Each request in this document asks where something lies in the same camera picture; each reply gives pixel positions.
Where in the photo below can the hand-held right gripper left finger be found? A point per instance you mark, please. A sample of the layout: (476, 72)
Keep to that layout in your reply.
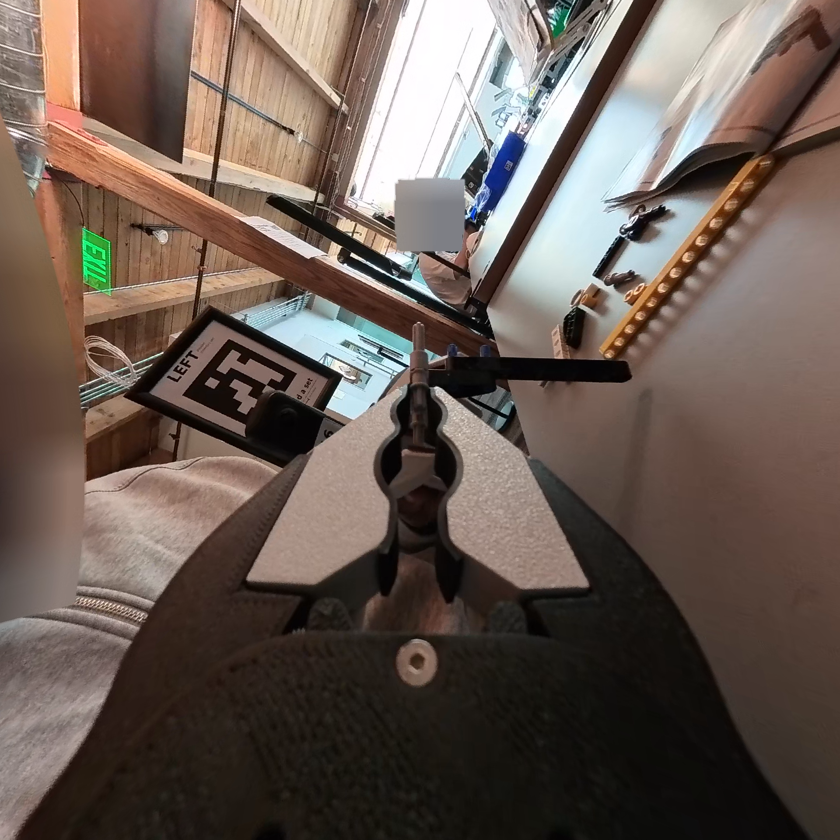
(308, 525)

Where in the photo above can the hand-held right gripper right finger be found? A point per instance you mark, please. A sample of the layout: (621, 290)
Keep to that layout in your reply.
(512, 525)

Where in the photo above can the grey lego axle pin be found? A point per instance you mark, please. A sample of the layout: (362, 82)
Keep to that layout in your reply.
(420, 407)

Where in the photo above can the black lego beam blue pins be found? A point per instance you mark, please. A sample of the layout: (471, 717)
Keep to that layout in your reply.
(558, 371)

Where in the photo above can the person's left forearm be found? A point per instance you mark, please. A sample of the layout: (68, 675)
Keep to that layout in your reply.
(197, 512)

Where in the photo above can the black lego brick piece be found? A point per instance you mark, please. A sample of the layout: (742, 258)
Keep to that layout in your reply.
(574, 327)

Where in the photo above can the tan lego bush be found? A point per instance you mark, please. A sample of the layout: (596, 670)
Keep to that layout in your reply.
(586, 296)

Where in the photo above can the dark grey lego pin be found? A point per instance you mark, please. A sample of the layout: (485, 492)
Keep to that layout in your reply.
(618, 277)

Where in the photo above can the thin black lego axle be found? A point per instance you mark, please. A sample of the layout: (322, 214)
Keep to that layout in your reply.
(609, 257)

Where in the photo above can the long yellow lego beam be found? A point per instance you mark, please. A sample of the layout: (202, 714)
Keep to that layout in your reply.
(689, 256)

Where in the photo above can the black lego connector piece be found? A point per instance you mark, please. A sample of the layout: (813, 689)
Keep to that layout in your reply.
(640, 222)

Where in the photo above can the lego instruction booklet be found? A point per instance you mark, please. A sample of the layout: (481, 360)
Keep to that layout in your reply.
(722, 92)

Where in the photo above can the white paper sheet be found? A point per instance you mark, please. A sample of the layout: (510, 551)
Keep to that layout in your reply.
(285, 236)

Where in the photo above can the green exit sign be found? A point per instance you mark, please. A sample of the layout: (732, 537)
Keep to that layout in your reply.
(97, 259)

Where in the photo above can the person's grey hoodie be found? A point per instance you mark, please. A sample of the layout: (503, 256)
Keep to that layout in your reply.
(59, 709)

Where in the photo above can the blue storage bin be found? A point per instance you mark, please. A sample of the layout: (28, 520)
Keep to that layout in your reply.
(508, 161)

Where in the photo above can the black desk frame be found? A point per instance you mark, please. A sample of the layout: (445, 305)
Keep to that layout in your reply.
(367, 253)

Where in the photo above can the wall light bulb fixture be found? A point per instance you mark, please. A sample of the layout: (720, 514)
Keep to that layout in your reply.
(157, 231)

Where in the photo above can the dark wall panel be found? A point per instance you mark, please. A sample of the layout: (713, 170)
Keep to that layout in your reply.
(138, 72)

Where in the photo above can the silver air duct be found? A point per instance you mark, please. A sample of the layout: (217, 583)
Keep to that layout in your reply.
(19, 79)

